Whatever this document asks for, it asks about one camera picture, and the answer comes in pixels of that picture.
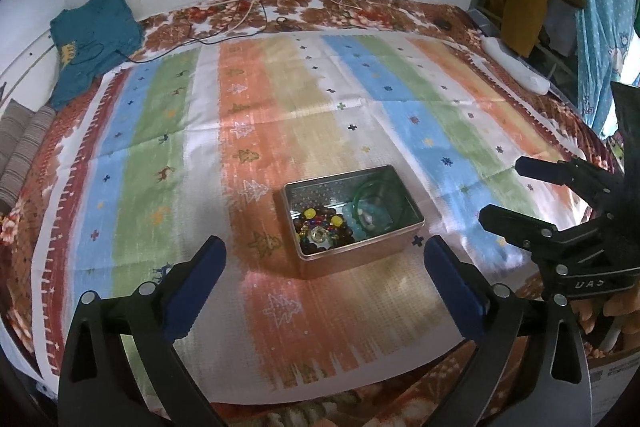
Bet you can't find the teal shirt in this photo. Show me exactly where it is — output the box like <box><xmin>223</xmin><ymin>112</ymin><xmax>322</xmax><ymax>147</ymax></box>
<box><xmin>49</xmin><ymin>0</ymin><xmax>146</xmax><ymax>110</ymax></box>

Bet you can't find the striped printed mat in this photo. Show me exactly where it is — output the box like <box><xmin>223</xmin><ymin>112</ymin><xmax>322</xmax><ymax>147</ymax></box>
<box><xmin>30</xmin><ymin>29</ymin><xmax>596</xmax><ymax>405</ymax></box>

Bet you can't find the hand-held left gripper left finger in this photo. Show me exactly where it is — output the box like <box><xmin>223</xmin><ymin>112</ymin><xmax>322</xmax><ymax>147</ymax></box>
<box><xmin>57</xmin><ymin>235</ymin><xmax>227</xmax><ymax>427</ymax></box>

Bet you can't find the white power strip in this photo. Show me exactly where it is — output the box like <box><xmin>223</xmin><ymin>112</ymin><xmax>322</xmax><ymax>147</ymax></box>
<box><xmin>481</xmin><ymin>36</ymin><xmax>551</xmax><ymax>96</ymax></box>

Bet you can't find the person's right hand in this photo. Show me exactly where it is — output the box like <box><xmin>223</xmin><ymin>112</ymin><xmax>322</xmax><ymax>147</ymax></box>
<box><xmin>570</xmin><ymin>289</ymin><xmax>639</xmax><ymax>353</ymax></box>

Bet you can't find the silver metal tin box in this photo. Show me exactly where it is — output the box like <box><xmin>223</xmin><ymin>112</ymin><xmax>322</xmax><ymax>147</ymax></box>
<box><xmin>281</xmin><ymin>164</ymin><xmax>426</xmax><ymax>280</ymax></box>

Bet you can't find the blue printed curtain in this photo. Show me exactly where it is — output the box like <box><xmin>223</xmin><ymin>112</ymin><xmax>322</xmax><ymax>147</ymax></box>
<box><xmin>565</xmin><ymin>0</ymin><xmax>640</xmax><ymax>138</ymax></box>

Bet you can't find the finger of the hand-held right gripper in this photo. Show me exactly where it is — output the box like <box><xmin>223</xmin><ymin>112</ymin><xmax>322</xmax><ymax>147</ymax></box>
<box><xmin>478</xmin><ymin>204</ymin><xmax>562</xmax><ymax>258</ymax></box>
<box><xmin>515</xmin><ymin>156</ymin><xmax>624</xmax><ymax>208</ymax></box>

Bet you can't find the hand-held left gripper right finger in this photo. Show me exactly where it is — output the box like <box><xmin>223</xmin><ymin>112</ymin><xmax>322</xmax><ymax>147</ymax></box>
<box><xmin>423</xmin><ymin>235</ymin><xmax>594</xmax><ymax>427</ymax></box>

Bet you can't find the striped grey pillow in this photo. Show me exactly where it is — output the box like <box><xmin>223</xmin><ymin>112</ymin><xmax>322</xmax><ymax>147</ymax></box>
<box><xmin>0</xmin><ymin>99</ymin><xmax>57</xmax><ymax>208</ymax></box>

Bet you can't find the white cable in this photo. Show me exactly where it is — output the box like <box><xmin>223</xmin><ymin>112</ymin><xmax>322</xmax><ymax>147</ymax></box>
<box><xmin>197</xmin><ymin>0</ymin><xmax>366</xmax><ymax>42</ymax></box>

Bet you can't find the green jade bangle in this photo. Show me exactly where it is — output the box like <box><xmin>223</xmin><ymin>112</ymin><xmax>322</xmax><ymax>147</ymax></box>
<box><xmin>352</xmin><ymin>179</ymin><xmax>406</xmax><ymax>233</ymax></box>

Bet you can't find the multicolour bead bracelet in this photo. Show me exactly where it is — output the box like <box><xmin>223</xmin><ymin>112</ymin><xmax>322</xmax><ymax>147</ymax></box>
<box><xmin>295</xmin><ymin>205</ymin><xmax>351</xmax><ymax>238</ymax></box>

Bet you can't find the pale blue bead bracelet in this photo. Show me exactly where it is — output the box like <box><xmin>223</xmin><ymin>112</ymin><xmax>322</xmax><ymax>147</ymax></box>
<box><xmin>345</xmin><ymin>202</ymin><xmax>397</xmax><ymax>241</ymax></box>

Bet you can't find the red bead bracelet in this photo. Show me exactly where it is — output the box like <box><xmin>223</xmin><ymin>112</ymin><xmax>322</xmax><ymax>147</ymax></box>
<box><xmin>294</xmin><ymin>207</ymin><xmax>357</xmax><ymax>256</ymax></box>

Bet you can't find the cardboard box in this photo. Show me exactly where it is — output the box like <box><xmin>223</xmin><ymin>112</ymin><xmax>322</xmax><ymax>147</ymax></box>
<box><xmin>585</xmin><ymin>344</ymin><xmax>640</xmax><ymax>427</ymax></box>

